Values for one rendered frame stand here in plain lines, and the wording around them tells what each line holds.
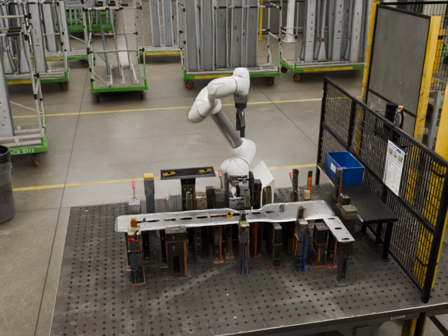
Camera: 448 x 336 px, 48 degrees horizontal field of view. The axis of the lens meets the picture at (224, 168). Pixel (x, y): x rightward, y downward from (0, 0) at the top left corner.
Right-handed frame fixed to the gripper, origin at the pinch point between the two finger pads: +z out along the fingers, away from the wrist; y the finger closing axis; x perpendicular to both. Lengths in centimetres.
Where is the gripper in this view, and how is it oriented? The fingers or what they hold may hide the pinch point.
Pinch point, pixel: (240, 132)
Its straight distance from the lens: 324.1
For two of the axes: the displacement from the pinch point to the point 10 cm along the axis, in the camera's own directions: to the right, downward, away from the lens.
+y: 1.6, 4.0, -9.0
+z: 0.0, 9.1, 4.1
